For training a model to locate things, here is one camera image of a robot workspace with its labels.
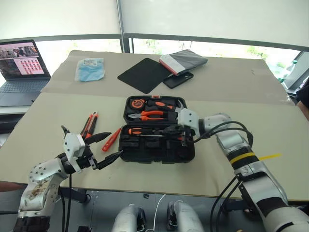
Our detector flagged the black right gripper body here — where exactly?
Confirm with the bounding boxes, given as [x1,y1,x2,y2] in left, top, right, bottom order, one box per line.
[178,124,197,147]

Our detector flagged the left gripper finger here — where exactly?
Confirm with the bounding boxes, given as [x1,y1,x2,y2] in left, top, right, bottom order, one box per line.
[95,150,124,170]
[84,131,112,146]

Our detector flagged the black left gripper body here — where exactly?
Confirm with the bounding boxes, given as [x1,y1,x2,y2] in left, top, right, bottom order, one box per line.
[77,144,98,170]

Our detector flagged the orange voltage tester pen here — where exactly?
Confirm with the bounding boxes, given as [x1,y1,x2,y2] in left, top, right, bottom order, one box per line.
[101,127,122,152]

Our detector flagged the orange black utility knife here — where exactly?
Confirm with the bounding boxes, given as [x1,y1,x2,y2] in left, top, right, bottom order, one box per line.
[79,111,100,139]

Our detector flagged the black plastic tool case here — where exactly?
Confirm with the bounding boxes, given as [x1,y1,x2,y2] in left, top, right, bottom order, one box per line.
[119,95,196,164]

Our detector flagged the hammer with silver head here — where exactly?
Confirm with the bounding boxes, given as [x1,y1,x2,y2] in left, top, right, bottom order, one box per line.
[170,99,187,120]

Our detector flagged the short orange black screwdriver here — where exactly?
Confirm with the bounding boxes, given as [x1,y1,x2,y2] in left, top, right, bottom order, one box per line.
[147,100,176,112]

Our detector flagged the long orange black screwdriver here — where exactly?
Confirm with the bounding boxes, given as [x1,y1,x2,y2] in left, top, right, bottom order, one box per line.
[127,127,168,138]

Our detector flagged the black table clamp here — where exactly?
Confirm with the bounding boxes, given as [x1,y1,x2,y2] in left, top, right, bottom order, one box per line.
[59,188,91,204]

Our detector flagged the orange black tape measure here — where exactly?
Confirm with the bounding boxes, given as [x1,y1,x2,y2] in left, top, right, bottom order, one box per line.
[130,98,145,110]

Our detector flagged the larger beige cardboard sheet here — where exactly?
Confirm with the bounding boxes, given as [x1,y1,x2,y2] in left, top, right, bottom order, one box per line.
[0,92,309,202]

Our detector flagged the black smartphone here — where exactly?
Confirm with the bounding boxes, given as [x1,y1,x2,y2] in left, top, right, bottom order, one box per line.
[162,71,195,90]

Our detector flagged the black mouse pad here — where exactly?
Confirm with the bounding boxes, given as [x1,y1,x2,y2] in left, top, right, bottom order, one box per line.
[117,58,173,95]

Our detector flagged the silver left robot thigh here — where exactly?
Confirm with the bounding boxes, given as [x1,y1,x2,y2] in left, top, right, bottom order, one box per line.
[112,204,146,232]

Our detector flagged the silver robot thigh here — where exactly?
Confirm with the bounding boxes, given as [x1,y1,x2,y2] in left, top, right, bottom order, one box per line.
[167,200,205,232]
[112,204,146,232]

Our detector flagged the smaller beige cardboard sheet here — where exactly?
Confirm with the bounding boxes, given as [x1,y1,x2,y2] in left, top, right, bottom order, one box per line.
[40,50,298,107]

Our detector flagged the blue face mask pack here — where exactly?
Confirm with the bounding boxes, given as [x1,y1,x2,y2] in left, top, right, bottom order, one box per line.
[74,58,106,83]

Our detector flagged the grey folded fabric package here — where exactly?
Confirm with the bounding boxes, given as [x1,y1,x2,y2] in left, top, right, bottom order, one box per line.
[159,49,209,76]

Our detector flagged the brown rounded object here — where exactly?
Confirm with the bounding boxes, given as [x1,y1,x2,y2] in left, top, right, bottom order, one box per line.
[0,181,28,193]

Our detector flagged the silver right robot thigh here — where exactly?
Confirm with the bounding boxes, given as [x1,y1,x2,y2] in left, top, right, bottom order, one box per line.
[167,200,205,232]

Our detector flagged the yellow tape strip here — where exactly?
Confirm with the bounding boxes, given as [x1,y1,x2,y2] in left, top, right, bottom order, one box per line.
[258,152,282,161]

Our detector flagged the dark grey open laptop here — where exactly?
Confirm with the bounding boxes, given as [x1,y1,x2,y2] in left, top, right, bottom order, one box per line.
[0,40,52,107]

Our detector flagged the person in black shirt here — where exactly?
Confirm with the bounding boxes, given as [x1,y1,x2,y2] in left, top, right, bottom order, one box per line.
[295,77,309,121]

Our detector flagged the grey flat panel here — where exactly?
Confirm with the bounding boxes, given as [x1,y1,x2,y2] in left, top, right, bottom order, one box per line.
[284,50,309,90]

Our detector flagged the clear bottle green cap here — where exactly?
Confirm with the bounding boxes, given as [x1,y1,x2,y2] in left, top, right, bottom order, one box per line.
[285,59,300,82]

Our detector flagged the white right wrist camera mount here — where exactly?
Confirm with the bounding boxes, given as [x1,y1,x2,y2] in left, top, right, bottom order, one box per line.
[177,108,201,136]

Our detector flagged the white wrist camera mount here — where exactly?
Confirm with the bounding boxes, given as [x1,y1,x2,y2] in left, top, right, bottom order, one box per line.
[63,132,86,174]
[177,108,201,136]

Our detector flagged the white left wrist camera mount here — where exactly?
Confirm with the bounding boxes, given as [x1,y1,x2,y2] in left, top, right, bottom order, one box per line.
[63,132,86,174]

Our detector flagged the orange handled pliers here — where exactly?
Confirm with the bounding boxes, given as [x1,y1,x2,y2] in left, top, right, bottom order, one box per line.
[127,110,168,122]

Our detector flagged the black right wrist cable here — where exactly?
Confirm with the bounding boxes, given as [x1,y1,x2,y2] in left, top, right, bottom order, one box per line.
[193,120,254,148]

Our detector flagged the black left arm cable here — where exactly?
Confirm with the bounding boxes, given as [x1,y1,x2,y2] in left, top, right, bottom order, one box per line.
[60,125,73,232]

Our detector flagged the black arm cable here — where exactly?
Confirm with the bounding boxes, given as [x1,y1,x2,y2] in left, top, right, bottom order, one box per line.
[60,125,73,232]
[210,175,242,232]

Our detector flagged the black right upper arm cable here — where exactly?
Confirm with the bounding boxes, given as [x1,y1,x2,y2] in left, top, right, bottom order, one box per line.
[210,175,242,232]

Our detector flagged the thin white cable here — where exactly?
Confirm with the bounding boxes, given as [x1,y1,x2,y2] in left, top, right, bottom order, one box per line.
[154,194,167,232]

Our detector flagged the grey window frame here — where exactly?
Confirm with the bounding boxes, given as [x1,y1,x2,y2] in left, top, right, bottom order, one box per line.
[0,0,309,53]

